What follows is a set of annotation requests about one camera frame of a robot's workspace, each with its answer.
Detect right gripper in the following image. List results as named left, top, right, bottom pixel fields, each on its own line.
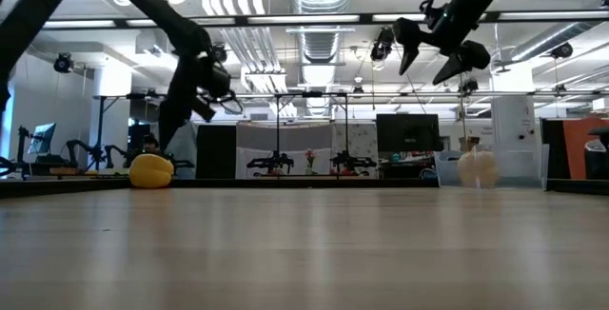
left=391, top=0, right=499, bottom=87

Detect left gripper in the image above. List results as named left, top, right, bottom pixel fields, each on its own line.
left=158, top=50, right=218, bottom=153

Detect yellow bell pepper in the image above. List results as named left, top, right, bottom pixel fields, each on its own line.
left=456, top=149, right=501, bottom=190
left=128, top=153, right=176, bottom=190

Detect black cabinet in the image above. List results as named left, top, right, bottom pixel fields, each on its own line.
left=195, top=124, right=238, bottom=181

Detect person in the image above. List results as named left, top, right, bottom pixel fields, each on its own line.
left=141, top=132, right=162, bottom=155

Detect white partition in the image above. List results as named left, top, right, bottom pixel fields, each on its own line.
left=236, top=122, right=378, bottom=179

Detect black overhead crossbar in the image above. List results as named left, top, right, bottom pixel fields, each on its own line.
left=0, top=10, right=609, bottom=29

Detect black television screen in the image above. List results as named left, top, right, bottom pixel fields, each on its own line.
left=375, top=113, right=442, bottom=153

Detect pink flowers in vase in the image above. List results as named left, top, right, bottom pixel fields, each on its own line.
left=304, top=147, right=318, bottom=176

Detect computer monitor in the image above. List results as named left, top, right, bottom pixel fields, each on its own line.
left=27, top=122, right=57, bottom=156

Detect clear plastic bin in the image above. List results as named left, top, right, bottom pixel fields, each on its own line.
left=433, top=143, right=551, bottom=191

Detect orange and black partition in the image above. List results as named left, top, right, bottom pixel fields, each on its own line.
left=541, top=117, right=609, bottom=182

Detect black office chair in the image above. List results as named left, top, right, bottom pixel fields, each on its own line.
left=583, top=126, right=609, bottom=182

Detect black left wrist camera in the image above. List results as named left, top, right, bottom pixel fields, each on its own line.
left=208, top=62, right=234, bottom=101

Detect black ceiling-mounted camera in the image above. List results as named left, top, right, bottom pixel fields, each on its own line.
left=52, top=51, right=76, bottom=74
left=369, top=27, right=396, bottom=63
left=550, top=42, right=575, bottom=60
left=459, top=77, right=480, bottom=95

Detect black background rig frame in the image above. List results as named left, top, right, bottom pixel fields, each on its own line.
left=92, top=88, right=609, bottom=178

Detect silver ceiling air duct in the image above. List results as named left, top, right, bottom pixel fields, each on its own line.
left=287, top=0, right=356, bottom=116
left=511, top=19, right=609, bottom=62

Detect black aluminium table frame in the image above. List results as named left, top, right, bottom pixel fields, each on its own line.
left=0, top=176, right=609, bottom=200

